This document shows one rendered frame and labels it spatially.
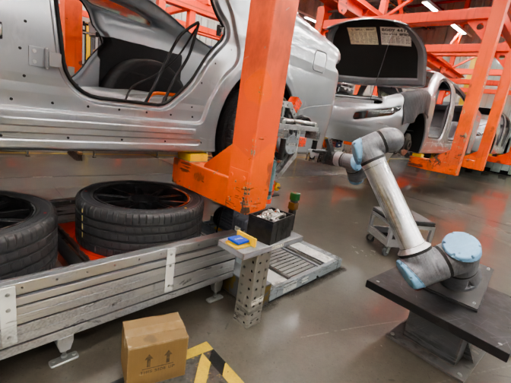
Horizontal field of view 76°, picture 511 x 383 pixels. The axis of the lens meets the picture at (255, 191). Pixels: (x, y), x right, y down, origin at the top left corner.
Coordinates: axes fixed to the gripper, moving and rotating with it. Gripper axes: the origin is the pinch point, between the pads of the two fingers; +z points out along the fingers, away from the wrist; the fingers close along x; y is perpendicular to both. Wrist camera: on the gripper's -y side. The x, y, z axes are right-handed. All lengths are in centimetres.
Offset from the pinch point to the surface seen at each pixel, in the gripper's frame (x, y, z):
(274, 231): -78, 31, -40
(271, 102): -69, -25, -19
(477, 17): 346, -178, 9
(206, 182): -76, 22, 14
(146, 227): -117, 38, 3
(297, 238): -59, 38, -41
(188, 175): -76, 22, 31
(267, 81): -74, -34, -19
